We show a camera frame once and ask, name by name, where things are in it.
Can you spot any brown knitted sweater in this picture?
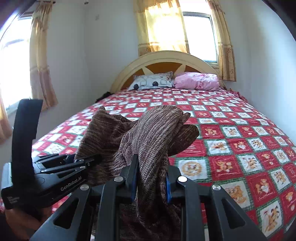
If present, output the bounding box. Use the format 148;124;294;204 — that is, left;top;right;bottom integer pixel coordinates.
75;105;199;240

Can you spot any left hand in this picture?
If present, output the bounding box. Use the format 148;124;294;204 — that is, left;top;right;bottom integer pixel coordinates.
4;206;52;240

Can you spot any side window near curtain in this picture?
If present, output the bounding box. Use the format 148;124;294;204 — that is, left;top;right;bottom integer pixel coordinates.
0;96;13;144

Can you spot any red patchwork bedspread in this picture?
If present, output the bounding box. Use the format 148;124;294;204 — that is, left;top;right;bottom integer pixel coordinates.
32;88;295;240

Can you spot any side window beige curtain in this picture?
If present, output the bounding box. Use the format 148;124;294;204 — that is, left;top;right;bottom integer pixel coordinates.
30;1;58;110

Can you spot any black object beside bed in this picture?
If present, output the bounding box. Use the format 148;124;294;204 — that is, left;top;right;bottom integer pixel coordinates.
95;91;113;103

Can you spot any pink pillow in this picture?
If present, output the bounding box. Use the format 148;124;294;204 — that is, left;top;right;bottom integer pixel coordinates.
173;72;220;90

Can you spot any grey patterned pillow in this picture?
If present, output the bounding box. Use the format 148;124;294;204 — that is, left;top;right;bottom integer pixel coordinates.
128;71;173;91

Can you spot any head window yellow curtain right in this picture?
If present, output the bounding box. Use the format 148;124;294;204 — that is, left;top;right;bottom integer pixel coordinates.
208;0;236;82

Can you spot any head window yellow curtain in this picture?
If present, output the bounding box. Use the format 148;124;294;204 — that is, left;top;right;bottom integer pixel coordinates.
133;0;189;56
208;0;236;82

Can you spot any cream wooden headboard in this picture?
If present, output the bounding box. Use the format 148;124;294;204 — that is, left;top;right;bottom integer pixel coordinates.
110;51;218;93

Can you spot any head window yellow curtain left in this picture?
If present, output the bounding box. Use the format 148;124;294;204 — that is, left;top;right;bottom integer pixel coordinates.
133;0;189;56

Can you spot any black wrist strap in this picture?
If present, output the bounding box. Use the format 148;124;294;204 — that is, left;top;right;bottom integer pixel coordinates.
10;98;44;186

